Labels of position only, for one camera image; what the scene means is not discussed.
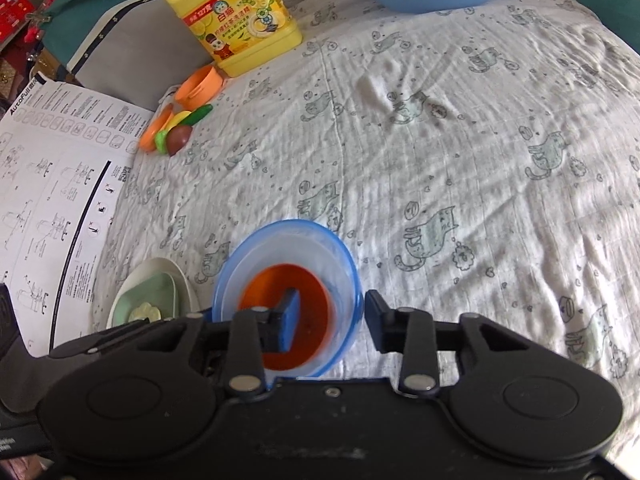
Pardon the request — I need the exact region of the teal cloth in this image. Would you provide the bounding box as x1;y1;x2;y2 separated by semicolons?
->
42;0;173;77

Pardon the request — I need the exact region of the red box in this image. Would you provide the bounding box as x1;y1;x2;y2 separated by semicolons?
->
0;0;32;47

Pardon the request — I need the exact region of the white instruction sheet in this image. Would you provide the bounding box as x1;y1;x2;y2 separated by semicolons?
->
0;80;156;357

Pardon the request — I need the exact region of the orange toy pot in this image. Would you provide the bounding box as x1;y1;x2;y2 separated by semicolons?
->
175;65;224;111

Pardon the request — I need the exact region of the clear plastic bowl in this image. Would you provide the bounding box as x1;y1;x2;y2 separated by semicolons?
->
225;229;354;363

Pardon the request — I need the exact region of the cat printed blanket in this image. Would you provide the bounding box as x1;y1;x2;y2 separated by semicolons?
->
95;0;640;466

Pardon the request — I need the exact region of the small orange bowl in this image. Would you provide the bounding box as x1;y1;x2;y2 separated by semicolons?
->
239;264;335;370

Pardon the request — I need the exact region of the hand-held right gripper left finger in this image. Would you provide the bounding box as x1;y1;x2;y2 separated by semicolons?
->
135;287;301;402

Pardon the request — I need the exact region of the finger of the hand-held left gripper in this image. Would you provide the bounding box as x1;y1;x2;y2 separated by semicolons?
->
47;317;166;360

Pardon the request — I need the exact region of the green square plate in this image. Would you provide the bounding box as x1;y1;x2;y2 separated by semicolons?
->
114;271;183;328

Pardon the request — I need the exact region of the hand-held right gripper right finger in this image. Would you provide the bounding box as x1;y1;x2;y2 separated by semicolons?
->
365;290;532;397

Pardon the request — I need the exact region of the yellow scalloped plate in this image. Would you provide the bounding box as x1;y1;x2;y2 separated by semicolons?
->
127;302;164;324

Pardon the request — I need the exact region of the yellow detergent bottle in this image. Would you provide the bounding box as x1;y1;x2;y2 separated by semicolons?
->
161;0;303;78

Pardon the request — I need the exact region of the blue transparent bowl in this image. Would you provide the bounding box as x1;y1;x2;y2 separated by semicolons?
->
212;219;363;377

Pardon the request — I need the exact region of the cream round plate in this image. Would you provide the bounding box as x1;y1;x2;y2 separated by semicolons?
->
107;257;201;332

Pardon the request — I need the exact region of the brown toy fruit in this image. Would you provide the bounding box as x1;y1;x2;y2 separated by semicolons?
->
166;125;194;157

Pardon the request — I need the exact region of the grey cushion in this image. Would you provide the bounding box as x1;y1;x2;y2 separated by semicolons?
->
75;0;358;111

